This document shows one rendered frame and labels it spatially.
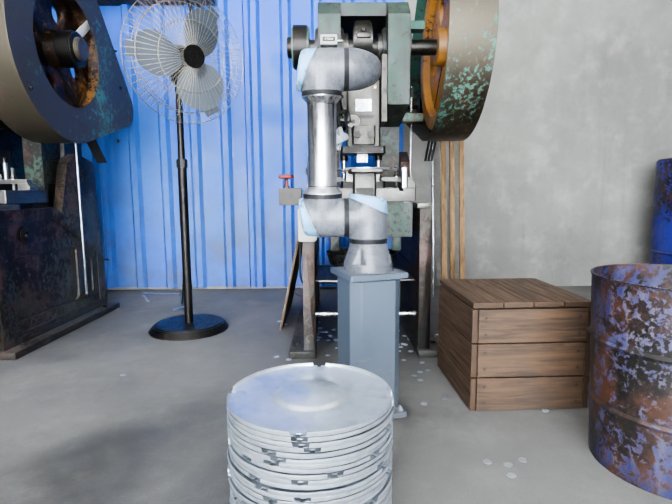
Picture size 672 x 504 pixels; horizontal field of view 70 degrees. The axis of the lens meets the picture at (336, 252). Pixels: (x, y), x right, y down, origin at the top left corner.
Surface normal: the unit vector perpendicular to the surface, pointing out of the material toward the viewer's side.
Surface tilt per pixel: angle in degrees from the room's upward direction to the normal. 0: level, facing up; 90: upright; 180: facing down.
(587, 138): 90
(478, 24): 94
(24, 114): 142
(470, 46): 107
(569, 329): 90
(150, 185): 90
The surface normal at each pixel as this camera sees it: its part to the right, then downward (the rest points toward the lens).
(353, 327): -0.44, 0.11
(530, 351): 0.04, 0.12
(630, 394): -0.90, 0.10
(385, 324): 0.33, 0.11
